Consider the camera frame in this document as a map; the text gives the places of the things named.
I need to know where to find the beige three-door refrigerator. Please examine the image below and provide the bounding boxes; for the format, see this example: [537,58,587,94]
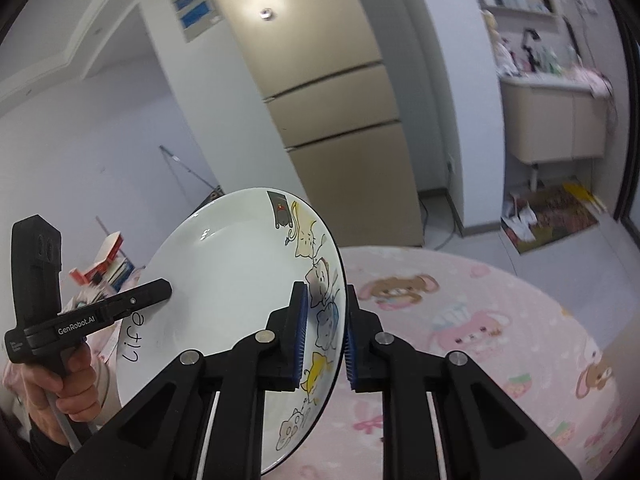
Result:
[202,0,427,249]

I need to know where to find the white cat-print plate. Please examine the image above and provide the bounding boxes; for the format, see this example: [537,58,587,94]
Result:
[116,187,346,477]

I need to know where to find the grey wall panel blue windows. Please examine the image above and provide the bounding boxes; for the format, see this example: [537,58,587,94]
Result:
[169,0,226,44]

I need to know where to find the pink printed tablecloth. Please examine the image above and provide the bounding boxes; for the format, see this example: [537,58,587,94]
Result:
[60,246,626,480]

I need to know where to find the grey cable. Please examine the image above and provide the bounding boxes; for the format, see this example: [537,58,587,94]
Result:
[46,391,87,453]

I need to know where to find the open red and white box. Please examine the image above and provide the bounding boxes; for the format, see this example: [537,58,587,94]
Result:
[92,231,126,274]

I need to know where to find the pink towel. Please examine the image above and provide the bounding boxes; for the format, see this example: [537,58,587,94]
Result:
[574,65,614,99]

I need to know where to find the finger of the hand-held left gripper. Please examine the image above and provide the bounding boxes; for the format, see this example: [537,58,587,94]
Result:
[106,278,173,321]

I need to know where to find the beige vanity cabinet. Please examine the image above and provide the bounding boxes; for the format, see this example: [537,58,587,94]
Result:
[500,72,609,166]

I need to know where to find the person's left forearm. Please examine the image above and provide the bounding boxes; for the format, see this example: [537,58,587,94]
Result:
[0,405,76,480]

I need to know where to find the patterned floor mat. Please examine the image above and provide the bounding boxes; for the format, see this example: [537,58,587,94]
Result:
[501,179,609,257]

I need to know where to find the person's left hand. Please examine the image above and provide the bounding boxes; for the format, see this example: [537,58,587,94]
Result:
[21,340,101,447]

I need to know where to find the small red and white box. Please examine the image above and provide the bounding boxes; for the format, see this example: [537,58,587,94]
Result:
[69,265,102,287]

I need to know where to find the blonde doll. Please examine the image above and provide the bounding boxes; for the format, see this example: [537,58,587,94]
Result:
[481,9,516,77]

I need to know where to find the stack of books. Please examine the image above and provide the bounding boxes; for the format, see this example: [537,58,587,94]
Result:
[100,257,137,294]

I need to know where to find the black phone stand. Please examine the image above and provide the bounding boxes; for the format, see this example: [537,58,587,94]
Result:
[521,29,544,74]

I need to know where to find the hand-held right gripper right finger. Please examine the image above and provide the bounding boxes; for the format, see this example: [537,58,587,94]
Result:
[342,284,583,480]

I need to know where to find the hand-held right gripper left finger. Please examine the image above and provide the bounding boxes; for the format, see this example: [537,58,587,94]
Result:
[55,281,308,480]

